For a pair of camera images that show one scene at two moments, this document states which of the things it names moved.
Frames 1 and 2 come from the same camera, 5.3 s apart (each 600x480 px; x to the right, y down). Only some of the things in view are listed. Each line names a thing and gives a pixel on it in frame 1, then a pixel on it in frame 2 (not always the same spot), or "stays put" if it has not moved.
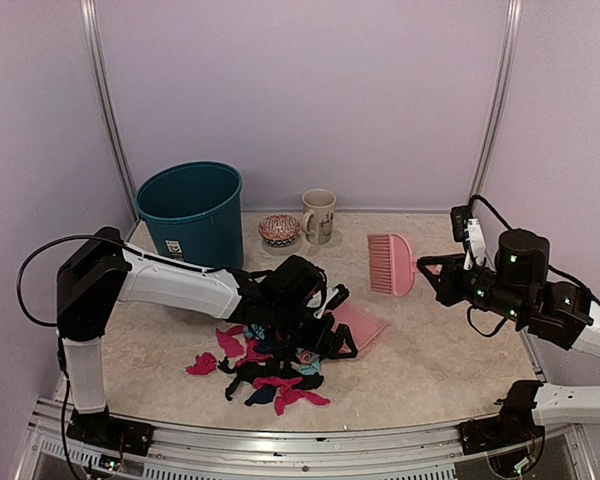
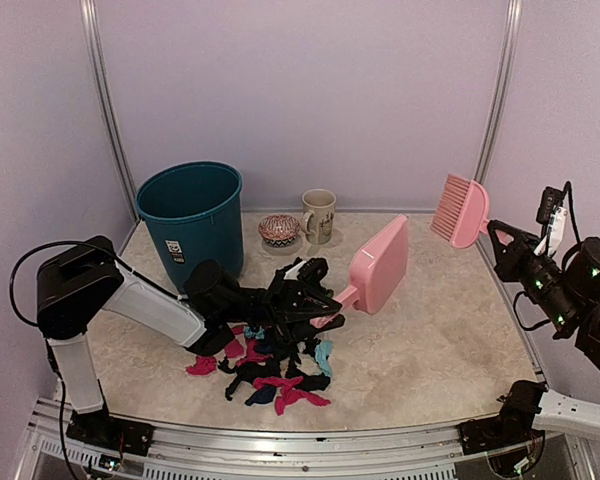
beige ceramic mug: [317, 219] stays put
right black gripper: [447, 284] to [509, 259]
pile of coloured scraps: [277, 371] stays put
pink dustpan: [363, 326] to [378, 272]
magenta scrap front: [286, 387] stays put
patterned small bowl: [278, 230] stays put
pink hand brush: [391, 265] to [462, 211]
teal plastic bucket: [193, 213] stays put
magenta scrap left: [205, 364] stays put
